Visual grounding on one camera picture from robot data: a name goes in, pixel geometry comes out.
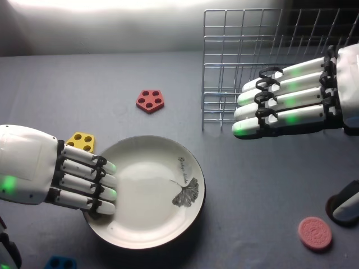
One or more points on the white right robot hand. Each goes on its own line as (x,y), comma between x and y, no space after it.
(297,95)

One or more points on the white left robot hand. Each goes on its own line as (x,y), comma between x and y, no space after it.
(25,162)

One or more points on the white plate two ginkgo leaves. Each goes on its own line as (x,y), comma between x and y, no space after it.
(154,196)

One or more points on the yellow pentagon block with holes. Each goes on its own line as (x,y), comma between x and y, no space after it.
(82,142)

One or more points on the grey table cloth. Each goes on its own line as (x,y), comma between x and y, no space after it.
(56,84)

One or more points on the blue pentagon block with holes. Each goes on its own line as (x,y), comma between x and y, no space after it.
(49,264)

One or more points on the pink sandwich cookie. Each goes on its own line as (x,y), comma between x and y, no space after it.
(314,232)

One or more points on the red pentagon block with holes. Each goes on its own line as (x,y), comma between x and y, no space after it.
(150,98)

